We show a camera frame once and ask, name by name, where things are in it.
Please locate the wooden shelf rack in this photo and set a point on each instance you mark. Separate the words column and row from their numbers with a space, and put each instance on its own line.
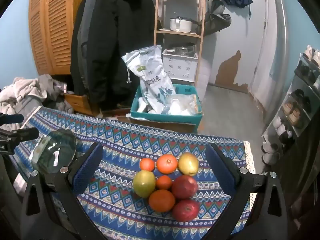
column 200, row 35

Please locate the pile of grey clothes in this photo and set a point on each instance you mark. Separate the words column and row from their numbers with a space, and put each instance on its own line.
column 22, row 92

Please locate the steel pot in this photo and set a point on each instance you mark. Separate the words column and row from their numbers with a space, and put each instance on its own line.
column 181, row 48

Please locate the wooden drawer box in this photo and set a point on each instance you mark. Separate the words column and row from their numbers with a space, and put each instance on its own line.
column 80, row 103

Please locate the shoe rack with shoes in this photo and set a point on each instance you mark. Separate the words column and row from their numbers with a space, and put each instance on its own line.
column 296, row 112

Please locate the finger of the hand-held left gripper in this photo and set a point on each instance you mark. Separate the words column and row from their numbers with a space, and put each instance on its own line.
column 12, row 119
column 22, row 133

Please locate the blue patterned tablecloth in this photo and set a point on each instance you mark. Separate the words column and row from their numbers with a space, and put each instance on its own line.
column 120, row 140

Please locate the red apple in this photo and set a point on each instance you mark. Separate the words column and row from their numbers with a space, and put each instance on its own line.
column 184, row 187
column 185, row 210

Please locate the black hooded jacket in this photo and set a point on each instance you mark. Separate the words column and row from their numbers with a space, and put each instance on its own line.
column 110, row 45

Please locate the yellow pear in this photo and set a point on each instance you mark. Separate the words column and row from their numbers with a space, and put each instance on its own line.
column 188, row 163

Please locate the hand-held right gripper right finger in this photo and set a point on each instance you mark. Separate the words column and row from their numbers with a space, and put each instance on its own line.
column 220, row 167

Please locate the large orange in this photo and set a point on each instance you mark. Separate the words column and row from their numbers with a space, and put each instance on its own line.
column 162, row 200

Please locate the white printed rice bag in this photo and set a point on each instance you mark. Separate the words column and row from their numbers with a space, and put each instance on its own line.
column 150, row 80

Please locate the grey hanging bag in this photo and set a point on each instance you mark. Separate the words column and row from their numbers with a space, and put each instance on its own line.
column 216, row 17

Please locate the clear glass bowl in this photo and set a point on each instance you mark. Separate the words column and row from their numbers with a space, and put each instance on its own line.
column 53, row 152

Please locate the green pear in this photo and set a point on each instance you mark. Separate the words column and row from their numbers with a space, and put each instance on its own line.
column 144, row 183

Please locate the clear plastic bag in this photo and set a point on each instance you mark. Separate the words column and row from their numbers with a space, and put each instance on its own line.
column 182, row 105

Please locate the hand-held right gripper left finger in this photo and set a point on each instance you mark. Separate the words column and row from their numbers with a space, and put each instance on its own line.
column 87, row 167

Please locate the wooden louvered wardrobe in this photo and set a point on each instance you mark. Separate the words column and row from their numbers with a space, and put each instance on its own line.
column 52, row 27

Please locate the white plastic storage basket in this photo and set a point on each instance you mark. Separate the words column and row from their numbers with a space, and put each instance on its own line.
column 180, row 67

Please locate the small tangerine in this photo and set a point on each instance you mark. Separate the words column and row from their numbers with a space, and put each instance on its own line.
column 163, row 182
column 147, row 164

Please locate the teal plastic bin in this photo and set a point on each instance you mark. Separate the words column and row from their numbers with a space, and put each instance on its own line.
column 167, row 118

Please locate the medium orange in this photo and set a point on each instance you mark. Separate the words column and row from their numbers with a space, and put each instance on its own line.
column 167, row 164

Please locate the white cooking pot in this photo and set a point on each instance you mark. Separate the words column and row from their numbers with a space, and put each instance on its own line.
column 180, row 24

